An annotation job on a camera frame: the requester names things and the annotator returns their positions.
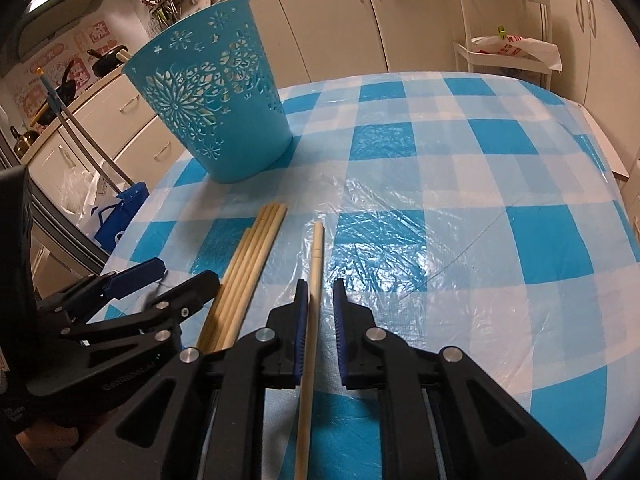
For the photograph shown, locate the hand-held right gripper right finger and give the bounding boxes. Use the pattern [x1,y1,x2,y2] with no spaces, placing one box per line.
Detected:
[332,277,586,480]

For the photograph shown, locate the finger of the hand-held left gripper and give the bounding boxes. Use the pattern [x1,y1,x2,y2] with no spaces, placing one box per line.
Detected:
[60,270,222,356]
[35,257,167,321]

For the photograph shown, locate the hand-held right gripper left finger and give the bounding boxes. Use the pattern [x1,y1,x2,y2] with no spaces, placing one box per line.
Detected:
[57,279,311,480]

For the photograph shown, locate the blue perforated plastic basket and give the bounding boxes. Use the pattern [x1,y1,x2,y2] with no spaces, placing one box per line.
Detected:
[122,0,293,184]

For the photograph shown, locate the blue shopping bag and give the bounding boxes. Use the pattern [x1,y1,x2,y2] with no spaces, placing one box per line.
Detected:
[92,182,151,251]

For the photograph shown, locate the plain grey pole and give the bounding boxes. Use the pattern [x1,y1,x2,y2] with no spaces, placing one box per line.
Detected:
[56,104,134,187]

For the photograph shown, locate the grey pole with blue grip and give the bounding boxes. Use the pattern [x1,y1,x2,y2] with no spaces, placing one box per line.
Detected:
[37,72,110,187]

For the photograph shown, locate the metal kettle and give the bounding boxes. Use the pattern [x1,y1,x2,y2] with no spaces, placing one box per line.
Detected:
[10,125,38,158]

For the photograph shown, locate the blue checkered plastic tablecloth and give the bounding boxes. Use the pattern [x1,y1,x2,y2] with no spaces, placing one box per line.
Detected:
[87,71,640,480]

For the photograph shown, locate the dark wok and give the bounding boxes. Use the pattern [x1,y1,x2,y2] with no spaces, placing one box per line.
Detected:
[32,57,83,126]

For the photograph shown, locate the black frying pan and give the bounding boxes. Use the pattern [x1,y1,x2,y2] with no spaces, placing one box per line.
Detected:
[87,45,121,77]

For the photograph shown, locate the grey range hood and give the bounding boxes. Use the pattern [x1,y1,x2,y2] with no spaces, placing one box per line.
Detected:
[17,0,136,58]

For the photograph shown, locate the cream kitchen cabinets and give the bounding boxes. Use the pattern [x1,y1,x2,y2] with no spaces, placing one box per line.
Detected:
[20,0,640,201]

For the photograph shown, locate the white board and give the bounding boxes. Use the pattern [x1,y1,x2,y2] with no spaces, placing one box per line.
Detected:
[577,101,632,181]

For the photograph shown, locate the red and white plastic bag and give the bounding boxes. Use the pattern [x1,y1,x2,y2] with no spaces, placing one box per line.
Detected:
[470,34,563,72]

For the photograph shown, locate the white trolley cart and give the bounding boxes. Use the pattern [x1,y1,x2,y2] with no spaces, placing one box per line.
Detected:
[452,0,553,93]

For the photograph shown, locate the red cartoon wall stickers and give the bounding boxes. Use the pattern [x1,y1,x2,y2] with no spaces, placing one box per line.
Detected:
[15,20,123,121]

